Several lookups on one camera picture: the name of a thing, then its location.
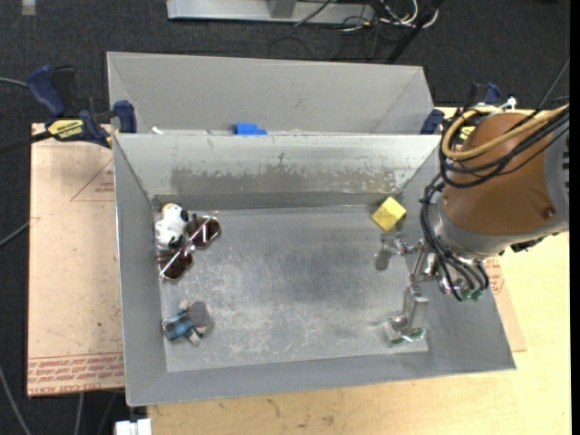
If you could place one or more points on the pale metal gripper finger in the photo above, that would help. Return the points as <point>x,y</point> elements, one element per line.
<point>383,258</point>
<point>416,308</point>

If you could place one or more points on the clear glass block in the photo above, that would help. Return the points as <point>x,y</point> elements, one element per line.
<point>408,338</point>

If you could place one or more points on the yellow cube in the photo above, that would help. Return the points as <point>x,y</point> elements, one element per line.
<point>388,213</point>

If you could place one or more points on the grey metal bin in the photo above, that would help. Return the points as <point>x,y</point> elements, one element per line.
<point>290,279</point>

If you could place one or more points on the brown sunglasses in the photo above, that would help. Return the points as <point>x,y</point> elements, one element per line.
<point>206,234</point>

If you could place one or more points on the blue block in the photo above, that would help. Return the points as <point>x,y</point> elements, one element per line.
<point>248,129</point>

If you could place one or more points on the grey and blue toy figure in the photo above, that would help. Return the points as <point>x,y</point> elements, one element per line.
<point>192,320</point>

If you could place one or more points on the white and black toy animal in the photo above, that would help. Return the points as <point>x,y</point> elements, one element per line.
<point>170,227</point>

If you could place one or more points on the brown cardboard board, red print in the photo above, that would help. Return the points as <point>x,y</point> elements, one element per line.
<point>72,252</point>

